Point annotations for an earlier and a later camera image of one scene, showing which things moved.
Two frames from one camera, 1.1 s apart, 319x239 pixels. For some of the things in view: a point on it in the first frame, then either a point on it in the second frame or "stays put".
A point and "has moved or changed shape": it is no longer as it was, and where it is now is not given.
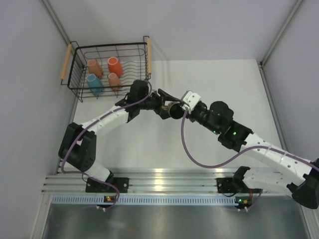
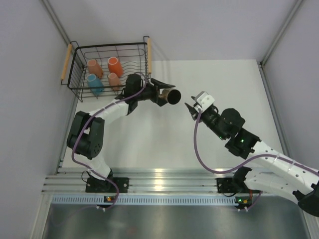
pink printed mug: x=113 y=80 stays put
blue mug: x=94 y=81 stays put
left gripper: x=163 y=113 → x=155 y=91
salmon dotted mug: x=94 y=68 stays put
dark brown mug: x=176 y=110 has moved or changed shape
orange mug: x=115 y=66 stays put
